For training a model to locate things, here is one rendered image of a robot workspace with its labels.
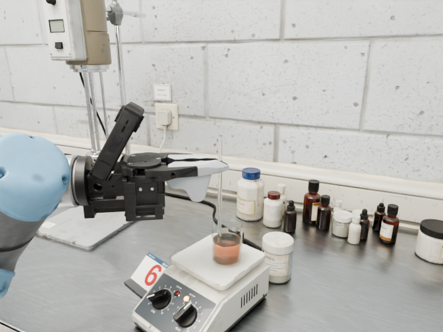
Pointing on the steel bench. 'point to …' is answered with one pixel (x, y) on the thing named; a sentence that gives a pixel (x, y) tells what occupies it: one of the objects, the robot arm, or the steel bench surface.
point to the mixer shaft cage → (94, 114)
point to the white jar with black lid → (430, 241)
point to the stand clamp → (115, 12)
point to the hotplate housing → (219, 298)
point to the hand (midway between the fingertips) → (219, 162)
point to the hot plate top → (202, 249)
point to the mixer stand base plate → (82, 227)
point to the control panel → (202, 304)
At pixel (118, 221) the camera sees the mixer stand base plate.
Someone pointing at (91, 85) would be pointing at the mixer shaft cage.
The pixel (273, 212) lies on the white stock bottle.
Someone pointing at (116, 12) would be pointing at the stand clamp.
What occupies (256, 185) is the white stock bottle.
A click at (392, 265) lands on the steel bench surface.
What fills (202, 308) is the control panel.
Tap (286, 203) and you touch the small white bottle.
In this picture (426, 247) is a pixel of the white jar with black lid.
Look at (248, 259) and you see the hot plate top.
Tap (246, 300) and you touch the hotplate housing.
